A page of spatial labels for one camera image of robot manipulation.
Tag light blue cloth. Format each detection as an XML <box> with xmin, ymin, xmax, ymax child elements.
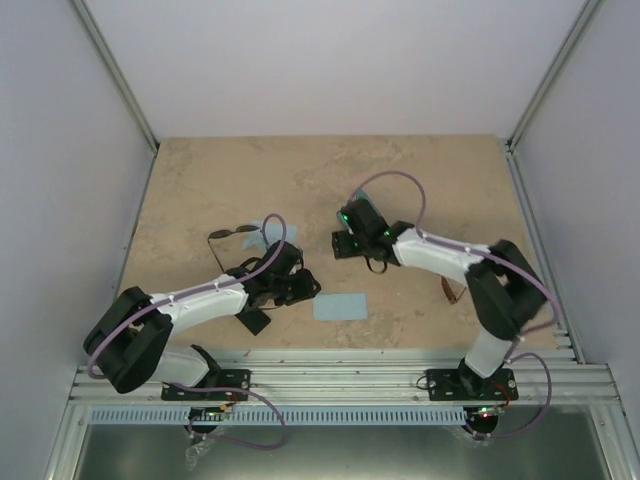
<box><xmin>312</xmin><ymin>293</ymin><xmax>368</xmax><ymax>322</ymax></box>
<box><xmin>242</xmin><ymin>219</ymin><xmax>283</xmax><ymax>253</ymax></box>

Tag blue-grey glasses case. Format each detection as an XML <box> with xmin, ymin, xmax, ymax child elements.
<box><xmin>352</xmin><ymin>189</ymin><xmax>380</xmax><ymax>215</ymax></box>

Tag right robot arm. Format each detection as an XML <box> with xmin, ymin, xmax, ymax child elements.
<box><xmin>332</xmin><ymin>198</ymin><xmax>557</xmax><ymax>399</ymax></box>

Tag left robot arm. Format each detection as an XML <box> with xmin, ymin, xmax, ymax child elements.
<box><xmin>83</xmin><ymin>241</ymin><xmax>321</xmax><ymax>399</ymax></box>

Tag black glasses case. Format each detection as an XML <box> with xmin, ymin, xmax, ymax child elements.
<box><xmin>236</xmin><ymin>310</ymin><xmax>271</xmax><ymax>336</ymax></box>

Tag clear plastic wrap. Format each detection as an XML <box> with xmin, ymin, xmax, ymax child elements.
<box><xmin>185</xmin><ymin>438</ymin><xmax>212</xmax><ymax>472</ymax></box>

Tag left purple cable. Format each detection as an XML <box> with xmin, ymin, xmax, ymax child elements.
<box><xmin>87</xmin><ymin>213</ymin><xmax>287</xmax><ymax>379</ymax></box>

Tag dark thin-frame sunglasses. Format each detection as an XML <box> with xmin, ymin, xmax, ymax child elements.
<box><xmin>206</xmin><ymin>224</ymin><xmax>259</xmax><ymax>273</ymax></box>

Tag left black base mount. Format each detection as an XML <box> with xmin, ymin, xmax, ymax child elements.
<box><xmin>161</xmin><ymin>369</ymin><xmax>251</xmax><ymax>403</ymax></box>

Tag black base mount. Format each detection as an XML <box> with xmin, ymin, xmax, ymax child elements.
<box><xmin>161</xmin><ymin>369</ymin><xmax>251</xmax><ymax>403</ymax></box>
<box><xmin>424</xmin><ymin>368</ymin><xmax>519</xmax><ymax>402</ymax></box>

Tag brown frame sunglasses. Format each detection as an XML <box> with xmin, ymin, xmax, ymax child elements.
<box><xmin>440</xmin><ymin>277</ymin><xmax>467</xmax><ymax>305</ymax></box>

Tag lower purple cable loop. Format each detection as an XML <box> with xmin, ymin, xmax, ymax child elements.
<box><xmin>172</xmin><ymin>383</ymin><xmax>292</xmax><ymax>450</ymax></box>

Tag blue slotted cable duct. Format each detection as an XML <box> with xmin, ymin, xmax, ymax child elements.
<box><xmin>88</xmin><ymin>405</ymin><xmax>467</xmax><ymax>426</ymax></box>

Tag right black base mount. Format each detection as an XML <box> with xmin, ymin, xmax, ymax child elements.
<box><xmin>424</xmin><ymin>368</ymin><xmax>519</xmax><ymax>402</ymax></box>

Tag aluminium rail frame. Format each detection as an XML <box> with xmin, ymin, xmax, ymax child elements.
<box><xmin>42</xmin><ymin>347</ymin><xmax>626</xmax><ymax>480</ymax></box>

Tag left aluminium corner post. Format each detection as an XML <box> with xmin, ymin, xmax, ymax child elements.
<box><xmin>68</xmin><ymin>0</ymin><xmax>161</xmax><ymax>154</ymax></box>

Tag aluminium corner post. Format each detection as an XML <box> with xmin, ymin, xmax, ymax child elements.
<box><xmin>504</xmin><ymin>0</ymin><xmax>606</xmax><ymax>151</ymax></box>
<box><xmin>68</xmin><ymin>0</ymin><xmax>161</xmax><ymax>154</ymax></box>

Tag right aluminium corner post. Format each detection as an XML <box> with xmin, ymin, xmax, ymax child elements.
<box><xmin>504</xmin><ymin>0</ymin><xmax>606</xmax><ymax>151</ymax></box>

